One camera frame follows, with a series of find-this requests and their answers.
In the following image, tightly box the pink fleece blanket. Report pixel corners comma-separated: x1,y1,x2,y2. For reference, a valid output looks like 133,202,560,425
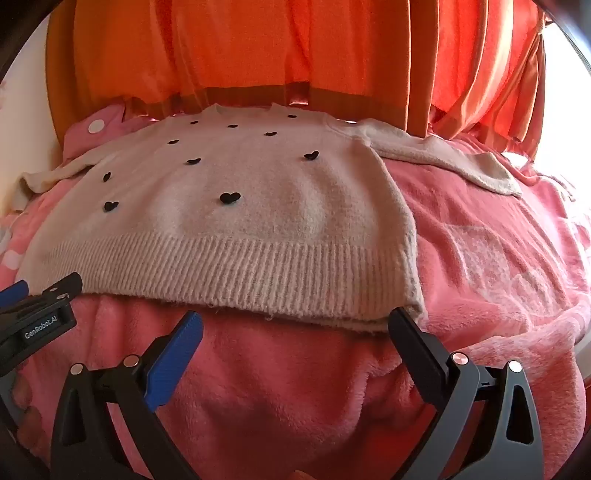
0,106,591,480

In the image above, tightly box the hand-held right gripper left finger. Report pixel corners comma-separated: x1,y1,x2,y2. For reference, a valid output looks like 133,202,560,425
50,310,204,480

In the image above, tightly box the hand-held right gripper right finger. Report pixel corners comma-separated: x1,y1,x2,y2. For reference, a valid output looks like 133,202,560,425
388,306,546,480

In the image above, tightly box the beige sweater with black hearts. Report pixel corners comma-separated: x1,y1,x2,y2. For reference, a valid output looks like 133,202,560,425
18,103,525,334

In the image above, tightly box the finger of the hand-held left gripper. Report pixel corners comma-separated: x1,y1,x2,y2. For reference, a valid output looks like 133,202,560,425
18,272,84,311
0,281,30,309

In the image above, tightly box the pink polka dot pillow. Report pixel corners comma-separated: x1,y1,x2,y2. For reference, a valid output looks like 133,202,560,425
62,103,158,163

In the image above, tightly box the person's left hand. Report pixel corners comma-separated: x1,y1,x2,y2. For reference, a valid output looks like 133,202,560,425
9,374,47,449

